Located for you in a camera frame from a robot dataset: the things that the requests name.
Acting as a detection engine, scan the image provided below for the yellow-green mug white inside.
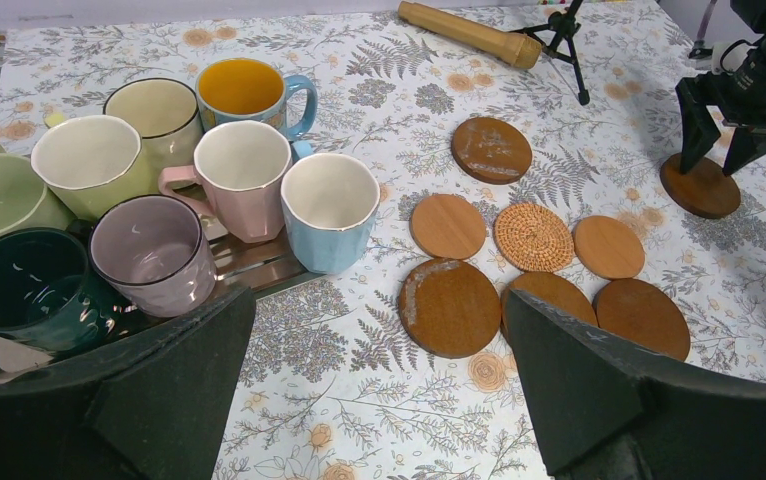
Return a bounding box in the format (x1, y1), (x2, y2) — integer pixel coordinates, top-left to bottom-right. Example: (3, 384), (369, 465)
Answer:
(30, 115), (158, 221)

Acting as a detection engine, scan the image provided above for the light cork coaster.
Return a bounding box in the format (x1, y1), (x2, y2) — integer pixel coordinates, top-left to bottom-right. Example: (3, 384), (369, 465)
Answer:
(410, 194), (486, 260)
(573, 215), (645, 280)

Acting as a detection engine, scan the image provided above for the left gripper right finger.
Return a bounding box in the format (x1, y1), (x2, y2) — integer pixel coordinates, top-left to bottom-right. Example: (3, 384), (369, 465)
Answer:
(504, 290), (766, 479)

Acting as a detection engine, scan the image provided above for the floral patterned table mat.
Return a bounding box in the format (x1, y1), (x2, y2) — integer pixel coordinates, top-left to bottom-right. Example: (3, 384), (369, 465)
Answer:
(0, 1), (766, 479)

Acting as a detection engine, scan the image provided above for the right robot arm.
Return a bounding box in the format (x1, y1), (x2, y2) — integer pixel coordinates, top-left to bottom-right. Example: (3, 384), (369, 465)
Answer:
(676, 1), (766, 176)

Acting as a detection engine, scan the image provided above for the light blue mug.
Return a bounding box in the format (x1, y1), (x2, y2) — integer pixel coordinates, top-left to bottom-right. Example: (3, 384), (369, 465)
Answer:
(280, 141), (381, 274)

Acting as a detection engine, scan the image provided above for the mauve purple mug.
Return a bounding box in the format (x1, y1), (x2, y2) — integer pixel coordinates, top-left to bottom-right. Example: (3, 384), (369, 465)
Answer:
(88, 195), (216, 318)

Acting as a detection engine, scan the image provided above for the dark scuffed brown coaster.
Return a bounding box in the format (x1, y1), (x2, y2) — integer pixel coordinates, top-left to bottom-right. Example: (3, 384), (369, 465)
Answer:
(451, 117), (533, 185)

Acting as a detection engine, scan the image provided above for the woven rattan coaster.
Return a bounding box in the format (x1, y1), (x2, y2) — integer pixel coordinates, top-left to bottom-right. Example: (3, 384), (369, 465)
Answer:
(493, 203), (575, 272)

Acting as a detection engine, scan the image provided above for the blue mug orange inside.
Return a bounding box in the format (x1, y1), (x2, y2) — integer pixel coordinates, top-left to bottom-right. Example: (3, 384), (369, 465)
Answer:
(195, 58), (318, 142)

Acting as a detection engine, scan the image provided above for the dark green mug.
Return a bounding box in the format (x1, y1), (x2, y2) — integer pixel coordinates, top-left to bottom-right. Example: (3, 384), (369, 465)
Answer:
(0, 227), (132, 380)

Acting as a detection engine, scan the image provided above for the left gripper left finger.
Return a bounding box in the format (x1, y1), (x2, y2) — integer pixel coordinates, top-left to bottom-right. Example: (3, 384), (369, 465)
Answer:
(0, 289), (256, 479)

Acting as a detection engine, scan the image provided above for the beige mug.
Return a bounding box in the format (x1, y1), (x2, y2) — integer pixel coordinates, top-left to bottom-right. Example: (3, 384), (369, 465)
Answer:
(103, 78), (204, 193)

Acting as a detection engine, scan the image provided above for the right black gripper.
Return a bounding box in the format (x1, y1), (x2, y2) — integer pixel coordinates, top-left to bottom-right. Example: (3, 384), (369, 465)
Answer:
(676, 73), (766, 177)

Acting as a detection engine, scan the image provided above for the glossy brown coaster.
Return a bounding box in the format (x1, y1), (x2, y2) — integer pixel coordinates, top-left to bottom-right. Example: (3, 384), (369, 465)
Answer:
(397, 258), (502, 359)

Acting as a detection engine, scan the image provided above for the metal serving tray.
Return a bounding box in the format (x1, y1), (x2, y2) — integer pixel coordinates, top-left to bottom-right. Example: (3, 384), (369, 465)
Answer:
(0, 218), (307, 382)

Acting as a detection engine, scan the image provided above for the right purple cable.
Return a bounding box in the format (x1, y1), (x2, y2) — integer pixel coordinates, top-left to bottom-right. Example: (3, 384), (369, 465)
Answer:
(687, 0), (719, 61)

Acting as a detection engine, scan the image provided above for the pink mug white inside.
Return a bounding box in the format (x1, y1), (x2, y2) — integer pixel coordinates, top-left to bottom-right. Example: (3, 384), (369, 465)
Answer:
(158, 120), (292, 243)

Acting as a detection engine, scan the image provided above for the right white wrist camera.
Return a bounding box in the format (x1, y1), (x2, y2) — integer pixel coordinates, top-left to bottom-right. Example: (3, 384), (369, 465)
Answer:
(711, 40), (754, 75)

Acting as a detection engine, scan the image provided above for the wooden rolling pin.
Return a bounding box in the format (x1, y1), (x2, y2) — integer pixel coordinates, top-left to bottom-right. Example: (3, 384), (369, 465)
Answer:
(397, 1), (542, 69)

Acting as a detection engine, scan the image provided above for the microphone on black tripod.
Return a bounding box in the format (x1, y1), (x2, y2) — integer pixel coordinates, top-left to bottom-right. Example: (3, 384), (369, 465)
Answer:
(511, 0), (590, 106)

